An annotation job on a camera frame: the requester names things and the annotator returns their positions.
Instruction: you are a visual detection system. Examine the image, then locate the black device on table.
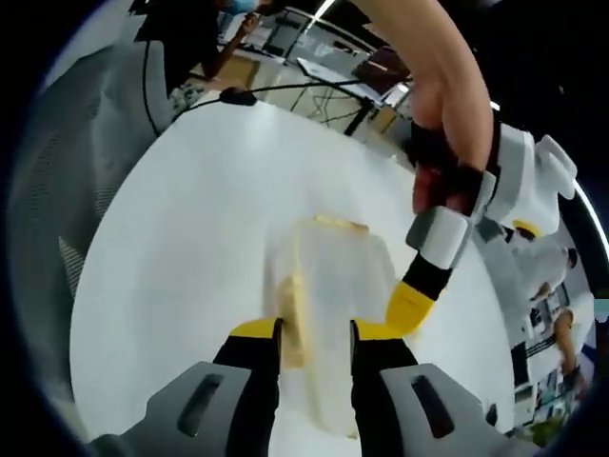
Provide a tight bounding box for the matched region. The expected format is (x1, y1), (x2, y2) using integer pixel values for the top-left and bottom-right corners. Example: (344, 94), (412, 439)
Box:
(220, 87), (259, 108)

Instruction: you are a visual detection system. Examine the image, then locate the person's left hand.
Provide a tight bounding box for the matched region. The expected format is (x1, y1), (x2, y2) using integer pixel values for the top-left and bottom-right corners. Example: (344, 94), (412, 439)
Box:
(408, 118), (484, 216)

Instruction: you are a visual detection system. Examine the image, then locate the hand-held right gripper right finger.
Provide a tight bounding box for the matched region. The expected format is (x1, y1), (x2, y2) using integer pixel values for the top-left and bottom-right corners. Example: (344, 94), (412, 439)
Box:
(349, 319), (525, 457)

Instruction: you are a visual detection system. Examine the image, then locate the white laptop stand table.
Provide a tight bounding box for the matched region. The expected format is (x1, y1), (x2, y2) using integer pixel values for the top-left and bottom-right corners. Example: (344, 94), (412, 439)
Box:
(304, 78), (382, 138)

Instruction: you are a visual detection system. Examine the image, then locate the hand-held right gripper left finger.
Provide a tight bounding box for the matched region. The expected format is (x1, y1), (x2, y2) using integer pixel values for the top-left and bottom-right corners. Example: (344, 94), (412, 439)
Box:
(88, 317), (285, 457)

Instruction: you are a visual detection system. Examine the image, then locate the beige plastic buckle part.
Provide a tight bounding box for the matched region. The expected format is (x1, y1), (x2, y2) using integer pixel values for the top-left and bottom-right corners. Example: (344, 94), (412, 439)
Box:
(277, 274), (308, 370)
(310, 214), (372, 236)

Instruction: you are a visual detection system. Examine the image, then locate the grey mesh office chair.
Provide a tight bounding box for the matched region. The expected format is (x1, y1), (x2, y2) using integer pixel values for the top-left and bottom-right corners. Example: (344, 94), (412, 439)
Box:
(8, 36), (170, 429)

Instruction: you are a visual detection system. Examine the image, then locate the clear plastic container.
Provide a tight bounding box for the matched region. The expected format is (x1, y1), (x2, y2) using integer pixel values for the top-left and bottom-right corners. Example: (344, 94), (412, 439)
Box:
(263, 213), (397, 440)

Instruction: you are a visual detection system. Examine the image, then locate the cardboard box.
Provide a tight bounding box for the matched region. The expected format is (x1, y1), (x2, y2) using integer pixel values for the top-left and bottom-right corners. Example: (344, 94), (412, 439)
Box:
(226, 55), (262, 92)
(367, 106), (400, 135)

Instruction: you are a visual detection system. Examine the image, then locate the green potted plant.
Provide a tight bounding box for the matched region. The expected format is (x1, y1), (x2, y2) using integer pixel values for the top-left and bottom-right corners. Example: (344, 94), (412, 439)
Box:
(527, 411), (580, 451)

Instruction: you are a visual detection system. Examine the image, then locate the black cable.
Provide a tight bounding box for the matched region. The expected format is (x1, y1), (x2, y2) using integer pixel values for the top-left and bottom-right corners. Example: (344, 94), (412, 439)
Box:
(288, 84), (346, 126)
(168, 78), (375, 128)

